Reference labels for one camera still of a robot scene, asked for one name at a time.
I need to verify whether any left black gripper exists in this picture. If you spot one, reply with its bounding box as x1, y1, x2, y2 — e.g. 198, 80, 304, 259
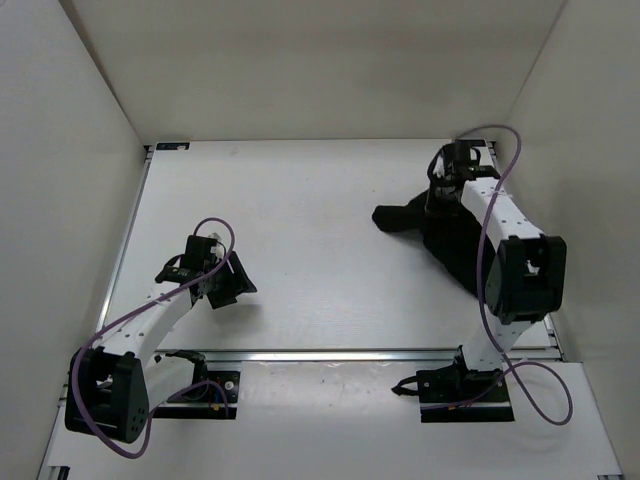
206, 249, 257, 308

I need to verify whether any black pleated skirt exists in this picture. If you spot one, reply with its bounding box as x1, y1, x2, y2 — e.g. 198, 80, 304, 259
372, 190, 495, 296

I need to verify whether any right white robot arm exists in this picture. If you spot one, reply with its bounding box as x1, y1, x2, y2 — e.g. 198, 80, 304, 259
372, 166, 567, 408

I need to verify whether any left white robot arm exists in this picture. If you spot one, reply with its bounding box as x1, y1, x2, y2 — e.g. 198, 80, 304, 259
64, 252, 257, 444

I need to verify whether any left blue table label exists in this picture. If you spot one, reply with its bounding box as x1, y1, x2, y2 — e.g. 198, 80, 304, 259
155, 142, 190, 151

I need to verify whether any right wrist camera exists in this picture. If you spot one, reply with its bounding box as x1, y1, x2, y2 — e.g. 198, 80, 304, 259
441, 140, 481, 175

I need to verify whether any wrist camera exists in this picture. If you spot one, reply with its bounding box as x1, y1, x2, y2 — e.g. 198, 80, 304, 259
179, 235, 220, 273
441, 140, 481, 175

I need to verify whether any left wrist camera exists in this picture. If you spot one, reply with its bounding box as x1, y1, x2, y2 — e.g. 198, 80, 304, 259
179, 235, 220, 273

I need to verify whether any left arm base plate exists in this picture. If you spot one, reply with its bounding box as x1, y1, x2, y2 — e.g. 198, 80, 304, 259
154, 363, 241, 421

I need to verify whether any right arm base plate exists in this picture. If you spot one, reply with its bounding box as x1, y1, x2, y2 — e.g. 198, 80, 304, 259
417, 365, 515, 424

